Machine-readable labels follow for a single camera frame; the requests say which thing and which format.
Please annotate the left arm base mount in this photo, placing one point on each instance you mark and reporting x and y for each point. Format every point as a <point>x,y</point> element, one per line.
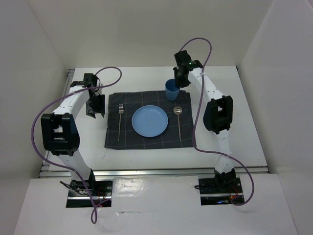
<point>78,197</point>

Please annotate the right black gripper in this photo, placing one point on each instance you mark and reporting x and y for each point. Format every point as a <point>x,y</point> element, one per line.
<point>183,84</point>

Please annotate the blue plastic cup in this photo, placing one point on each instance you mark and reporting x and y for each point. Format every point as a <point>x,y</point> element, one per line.
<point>171,90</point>

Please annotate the blue plastic plate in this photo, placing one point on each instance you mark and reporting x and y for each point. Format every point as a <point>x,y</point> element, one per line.
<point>149,121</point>

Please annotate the aluminium table frame rail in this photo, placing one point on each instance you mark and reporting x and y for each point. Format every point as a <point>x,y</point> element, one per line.
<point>244,142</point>

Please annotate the silver metal fork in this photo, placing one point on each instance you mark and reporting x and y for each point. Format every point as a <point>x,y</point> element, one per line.
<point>120,111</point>

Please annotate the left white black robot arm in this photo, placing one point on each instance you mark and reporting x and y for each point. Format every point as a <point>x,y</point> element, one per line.
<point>60,134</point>

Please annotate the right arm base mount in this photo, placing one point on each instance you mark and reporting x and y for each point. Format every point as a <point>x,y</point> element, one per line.
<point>211,194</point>

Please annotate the silver metal spoon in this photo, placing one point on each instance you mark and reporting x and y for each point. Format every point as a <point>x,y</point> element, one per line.
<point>177,111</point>

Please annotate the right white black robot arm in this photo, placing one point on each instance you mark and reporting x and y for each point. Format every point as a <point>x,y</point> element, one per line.
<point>217,117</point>

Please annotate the dark grey checked cloth napkin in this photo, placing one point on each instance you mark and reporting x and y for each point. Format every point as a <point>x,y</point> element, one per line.
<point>130,139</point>

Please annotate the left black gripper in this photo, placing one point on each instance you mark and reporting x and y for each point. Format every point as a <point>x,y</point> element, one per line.
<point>100,108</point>

